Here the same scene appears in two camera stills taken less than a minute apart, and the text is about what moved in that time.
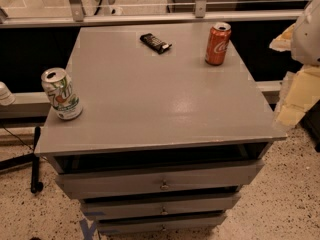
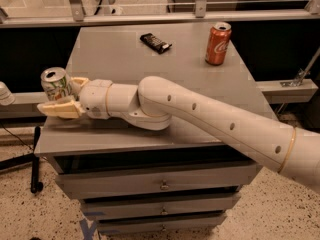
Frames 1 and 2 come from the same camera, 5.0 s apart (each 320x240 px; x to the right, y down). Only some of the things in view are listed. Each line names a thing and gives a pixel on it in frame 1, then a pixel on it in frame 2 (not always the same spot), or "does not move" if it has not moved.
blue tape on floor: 88,230 does not move
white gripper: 308,39 to 94,98
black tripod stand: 33,158 does not move
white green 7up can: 62,93 does not move
